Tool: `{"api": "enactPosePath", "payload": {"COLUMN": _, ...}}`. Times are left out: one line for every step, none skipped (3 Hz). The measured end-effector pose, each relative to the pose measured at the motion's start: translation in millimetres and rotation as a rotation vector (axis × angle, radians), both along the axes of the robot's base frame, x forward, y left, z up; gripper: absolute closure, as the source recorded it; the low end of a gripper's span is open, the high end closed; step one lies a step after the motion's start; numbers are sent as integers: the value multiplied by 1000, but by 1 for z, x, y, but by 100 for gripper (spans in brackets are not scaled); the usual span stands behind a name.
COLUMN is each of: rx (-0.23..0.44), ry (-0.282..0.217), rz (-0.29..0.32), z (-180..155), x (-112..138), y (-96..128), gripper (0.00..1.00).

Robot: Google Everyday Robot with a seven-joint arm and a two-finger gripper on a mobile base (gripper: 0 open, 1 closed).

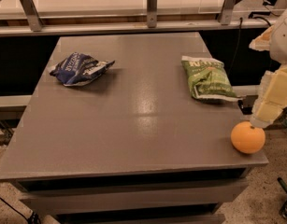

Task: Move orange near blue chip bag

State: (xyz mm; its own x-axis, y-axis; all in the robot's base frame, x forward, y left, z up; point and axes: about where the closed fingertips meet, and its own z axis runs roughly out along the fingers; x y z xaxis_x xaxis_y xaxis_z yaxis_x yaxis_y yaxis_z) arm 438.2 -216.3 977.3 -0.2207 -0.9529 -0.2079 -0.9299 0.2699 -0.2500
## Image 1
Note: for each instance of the blue chip bag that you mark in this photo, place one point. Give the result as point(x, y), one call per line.
point(79, 69)

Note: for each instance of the metal bracket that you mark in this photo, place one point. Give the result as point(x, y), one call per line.
point(226, 12)
point(151, 13)
point(32, 16)

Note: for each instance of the left metal bracket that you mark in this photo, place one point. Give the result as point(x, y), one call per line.
point(32, 16)

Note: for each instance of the metal counter rail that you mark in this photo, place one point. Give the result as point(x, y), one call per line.
point(132, 28)

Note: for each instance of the right metal bracket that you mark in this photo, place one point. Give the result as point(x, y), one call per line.
point(226, 12)

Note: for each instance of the middle metal bracket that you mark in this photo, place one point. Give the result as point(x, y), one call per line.
point(151, 13)

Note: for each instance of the grey drawer cabinet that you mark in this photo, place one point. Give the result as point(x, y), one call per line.
point(131, 147)

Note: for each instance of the orange fruit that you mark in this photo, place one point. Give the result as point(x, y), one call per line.
point(247, 139)

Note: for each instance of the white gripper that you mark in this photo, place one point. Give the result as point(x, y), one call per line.
point(283, 41)

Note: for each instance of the green chip bag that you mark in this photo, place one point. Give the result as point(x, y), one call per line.
point(207, 79)

